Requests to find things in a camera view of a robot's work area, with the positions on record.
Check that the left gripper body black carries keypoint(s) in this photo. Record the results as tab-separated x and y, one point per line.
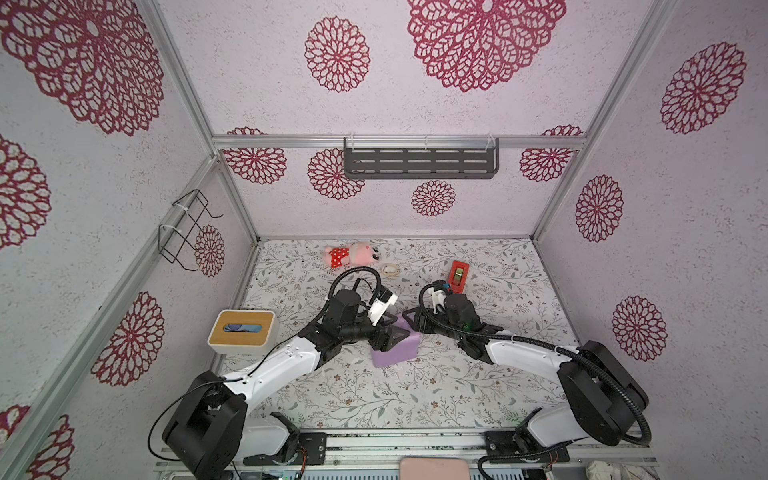
361	330

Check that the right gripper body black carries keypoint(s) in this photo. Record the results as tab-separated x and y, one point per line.
439	325

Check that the pink wrapping paper sheet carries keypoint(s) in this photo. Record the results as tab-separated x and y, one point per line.
405	350

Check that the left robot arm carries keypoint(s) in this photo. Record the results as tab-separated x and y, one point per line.
209	429

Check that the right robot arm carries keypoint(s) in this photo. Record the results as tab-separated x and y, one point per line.
602	400

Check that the white tissue box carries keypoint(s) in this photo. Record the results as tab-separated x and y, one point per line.
246	332

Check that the red tape dispenser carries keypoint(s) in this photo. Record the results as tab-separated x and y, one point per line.
458	276

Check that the clear tape roll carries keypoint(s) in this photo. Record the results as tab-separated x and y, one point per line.
390	270

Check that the pink plush toy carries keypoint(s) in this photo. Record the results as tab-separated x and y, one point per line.
357	254

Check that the white cloth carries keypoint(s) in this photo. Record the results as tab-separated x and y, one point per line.
601	470

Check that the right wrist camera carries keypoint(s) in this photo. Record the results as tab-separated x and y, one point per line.
439	291

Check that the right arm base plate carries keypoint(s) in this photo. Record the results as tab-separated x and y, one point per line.
517	446

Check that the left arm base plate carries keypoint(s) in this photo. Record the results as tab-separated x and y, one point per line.
308	449

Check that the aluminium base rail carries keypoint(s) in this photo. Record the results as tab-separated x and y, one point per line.
378	448

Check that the grey wall shelf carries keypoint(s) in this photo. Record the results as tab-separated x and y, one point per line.
424	163

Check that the black wire wall rack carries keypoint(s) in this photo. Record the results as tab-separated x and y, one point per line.
171	239

